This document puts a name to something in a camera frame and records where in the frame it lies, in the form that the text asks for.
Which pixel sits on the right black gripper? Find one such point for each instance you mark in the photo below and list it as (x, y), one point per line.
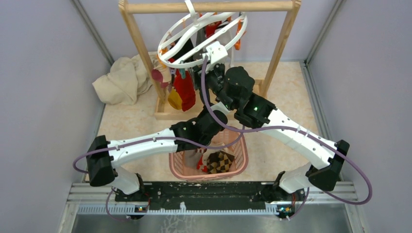
(197, 76)

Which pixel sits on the brown yellow argyle sock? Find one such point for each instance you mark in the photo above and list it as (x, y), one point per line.
(220, 162)

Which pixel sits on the wooden hanger rack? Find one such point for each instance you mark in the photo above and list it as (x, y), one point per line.
(291, 7)

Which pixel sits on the red patterned sock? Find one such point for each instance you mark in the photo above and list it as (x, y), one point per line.
(211, 28)

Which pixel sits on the plain red sock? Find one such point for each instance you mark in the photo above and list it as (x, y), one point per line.
(184, 86)

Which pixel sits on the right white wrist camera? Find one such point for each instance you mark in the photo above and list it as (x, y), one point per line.
(216, 53)

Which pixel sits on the beige crumpled cloth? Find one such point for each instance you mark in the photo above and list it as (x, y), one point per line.
(124, 83)

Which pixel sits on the white round clip hanger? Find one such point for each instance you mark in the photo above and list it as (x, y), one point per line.
(201, 38)

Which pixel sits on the mustard yellow sock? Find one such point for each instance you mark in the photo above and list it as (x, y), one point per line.
(174, 100)

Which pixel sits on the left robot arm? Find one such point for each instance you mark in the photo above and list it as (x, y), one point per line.
(105, 158)

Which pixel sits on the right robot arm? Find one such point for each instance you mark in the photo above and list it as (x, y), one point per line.
(325, 157)

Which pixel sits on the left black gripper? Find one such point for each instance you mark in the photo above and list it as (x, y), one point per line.
(205, 110)

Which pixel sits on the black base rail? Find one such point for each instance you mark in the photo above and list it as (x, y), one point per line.
(213, 198)

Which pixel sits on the grey sock with striped cuff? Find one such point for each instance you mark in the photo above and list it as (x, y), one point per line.
(191, 158)

